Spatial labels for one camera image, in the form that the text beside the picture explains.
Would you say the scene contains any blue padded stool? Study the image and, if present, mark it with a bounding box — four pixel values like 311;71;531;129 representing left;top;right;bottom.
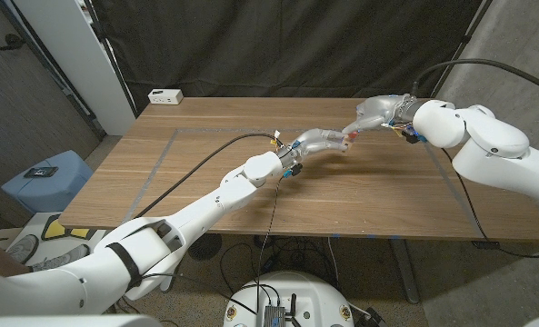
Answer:
0;150;95;214

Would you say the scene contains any black backdrop stand pole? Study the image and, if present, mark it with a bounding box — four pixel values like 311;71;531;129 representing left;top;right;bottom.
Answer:
81;0;139;118
430;0;495;99

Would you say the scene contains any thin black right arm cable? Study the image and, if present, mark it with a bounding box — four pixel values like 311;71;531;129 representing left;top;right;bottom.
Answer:
440;147;539;259

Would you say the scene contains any white table leg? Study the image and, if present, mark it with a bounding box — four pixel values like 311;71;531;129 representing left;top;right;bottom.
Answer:
159;261;184;292

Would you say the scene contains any black wall rail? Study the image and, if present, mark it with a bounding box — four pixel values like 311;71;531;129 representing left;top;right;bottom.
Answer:
0;0;107;138

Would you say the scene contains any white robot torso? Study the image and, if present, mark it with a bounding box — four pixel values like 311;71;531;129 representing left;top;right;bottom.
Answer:
222;271;355;327

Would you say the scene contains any round black floor fan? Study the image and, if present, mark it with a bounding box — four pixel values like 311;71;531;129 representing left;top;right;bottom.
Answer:
187;233;224;261

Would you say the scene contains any white power outlet box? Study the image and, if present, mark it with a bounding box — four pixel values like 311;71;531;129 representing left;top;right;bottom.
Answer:
147;88;185;105

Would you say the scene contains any black door handle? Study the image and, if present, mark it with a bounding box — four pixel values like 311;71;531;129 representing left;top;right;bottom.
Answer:
0;34;27;52

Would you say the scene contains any white pillar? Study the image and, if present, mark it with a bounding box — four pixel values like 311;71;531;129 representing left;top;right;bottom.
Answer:
12;0;136;136

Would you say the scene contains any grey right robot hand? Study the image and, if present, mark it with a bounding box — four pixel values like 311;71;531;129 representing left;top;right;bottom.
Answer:
341;94;419;135

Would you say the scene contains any grey electronics module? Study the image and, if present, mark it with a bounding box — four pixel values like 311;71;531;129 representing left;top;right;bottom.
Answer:
263;304;287;327

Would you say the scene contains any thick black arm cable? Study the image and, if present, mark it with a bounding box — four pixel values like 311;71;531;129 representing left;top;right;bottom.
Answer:
135;133;283;219
410;57;539;99

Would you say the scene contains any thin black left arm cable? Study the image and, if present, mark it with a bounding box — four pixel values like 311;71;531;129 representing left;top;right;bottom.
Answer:
141;174;284;315

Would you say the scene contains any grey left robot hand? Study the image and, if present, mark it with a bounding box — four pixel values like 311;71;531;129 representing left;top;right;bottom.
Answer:
277;127;350;167

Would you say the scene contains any black floor cable tangle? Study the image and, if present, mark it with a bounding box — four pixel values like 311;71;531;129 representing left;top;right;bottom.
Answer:
218;233;343;292

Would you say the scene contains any black backdrop curtain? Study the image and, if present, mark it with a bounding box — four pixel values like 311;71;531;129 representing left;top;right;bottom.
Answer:
89;0;484;113

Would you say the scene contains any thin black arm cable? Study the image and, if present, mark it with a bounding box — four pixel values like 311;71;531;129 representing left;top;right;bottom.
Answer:
141;174;284;315
440;147;539;259

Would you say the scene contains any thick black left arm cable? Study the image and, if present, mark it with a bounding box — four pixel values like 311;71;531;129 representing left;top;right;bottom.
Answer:
135;133;283;219

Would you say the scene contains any grey table leg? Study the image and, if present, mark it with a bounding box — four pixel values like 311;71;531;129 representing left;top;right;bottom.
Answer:
389;238;421;304

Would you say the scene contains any grey sneaker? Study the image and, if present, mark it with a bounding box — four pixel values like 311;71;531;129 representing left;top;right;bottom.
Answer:
30;243;91;273

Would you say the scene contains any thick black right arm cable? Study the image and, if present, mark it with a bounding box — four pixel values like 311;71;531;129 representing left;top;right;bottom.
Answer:
410;57;539;99

